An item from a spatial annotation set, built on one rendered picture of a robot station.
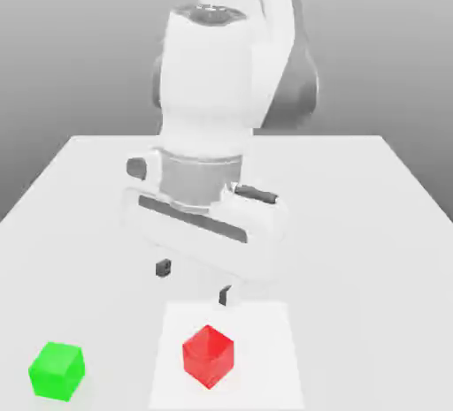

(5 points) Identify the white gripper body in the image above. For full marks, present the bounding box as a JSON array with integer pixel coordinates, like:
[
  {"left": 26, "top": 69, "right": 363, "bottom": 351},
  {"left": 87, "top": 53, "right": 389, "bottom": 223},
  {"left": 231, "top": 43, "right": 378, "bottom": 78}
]
[{"left": 119, "top": 186, "right": 289, "bottom": 285}]

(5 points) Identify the small red cube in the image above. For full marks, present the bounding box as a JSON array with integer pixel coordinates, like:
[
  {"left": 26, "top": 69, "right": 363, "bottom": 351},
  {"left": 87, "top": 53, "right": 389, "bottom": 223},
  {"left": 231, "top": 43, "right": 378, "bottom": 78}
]
[{"left": 181, "top": 323, "right": 235, "bottom": 391}]

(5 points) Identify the small green cube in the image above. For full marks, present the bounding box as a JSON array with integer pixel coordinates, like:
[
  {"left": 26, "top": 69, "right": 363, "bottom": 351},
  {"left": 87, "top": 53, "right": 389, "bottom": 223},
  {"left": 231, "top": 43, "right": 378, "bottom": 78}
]
[{"left": 27, "top": 340, "right": 87, "bottom": 403}]

